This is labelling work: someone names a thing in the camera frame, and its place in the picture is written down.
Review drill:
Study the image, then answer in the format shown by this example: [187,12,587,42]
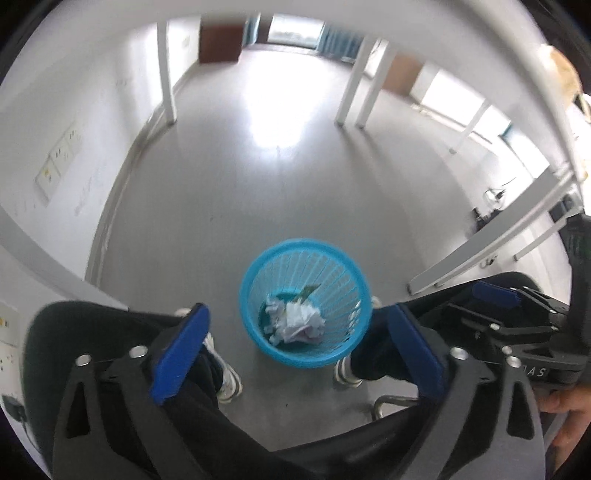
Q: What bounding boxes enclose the white table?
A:
[0,0,589,312]

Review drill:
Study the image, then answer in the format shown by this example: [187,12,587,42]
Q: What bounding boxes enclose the blue mesh wastebasket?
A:
[239,237,374,369]

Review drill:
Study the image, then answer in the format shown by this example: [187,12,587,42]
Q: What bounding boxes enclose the bright glass balcony door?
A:
[268,14,324,47]

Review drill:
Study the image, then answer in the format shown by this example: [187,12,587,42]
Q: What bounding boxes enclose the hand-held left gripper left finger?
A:
[52,302,211,480]

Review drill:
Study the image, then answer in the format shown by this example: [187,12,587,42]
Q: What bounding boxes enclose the black floor cable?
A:
[473,186,509,232]

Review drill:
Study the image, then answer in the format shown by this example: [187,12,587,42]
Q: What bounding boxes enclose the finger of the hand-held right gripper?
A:
[472,281,572,320]
[443,301,563,354]

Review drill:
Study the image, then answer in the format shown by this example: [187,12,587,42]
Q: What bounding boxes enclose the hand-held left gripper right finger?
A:
[387,304,546,480]

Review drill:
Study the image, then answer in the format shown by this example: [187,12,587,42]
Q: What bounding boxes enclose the white sneaker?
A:
[203,332,243,405]
[333,295,384,388]

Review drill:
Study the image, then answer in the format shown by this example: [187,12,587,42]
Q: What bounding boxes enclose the brown paper bag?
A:
[546,45,583,95]

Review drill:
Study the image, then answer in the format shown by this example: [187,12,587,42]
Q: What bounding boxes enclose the person's right hand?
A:
[538,383,591,464]

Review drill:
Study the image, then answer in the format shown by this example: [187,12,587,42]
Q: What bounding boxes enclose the white paper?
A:
[265,298,326,346]

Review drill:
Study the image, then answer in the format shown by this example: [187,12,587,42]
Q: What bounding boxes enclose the chrome chair tube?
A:
[373,394,422,422]

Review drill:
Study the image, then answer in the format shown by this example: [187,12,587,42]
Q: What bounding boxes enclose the wooden cabinet glass doors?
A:
[383,53,423,95]

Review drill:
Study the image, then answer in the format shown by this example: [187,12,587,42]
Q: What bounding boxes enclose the dark curtain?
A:
[318,25,366,61]

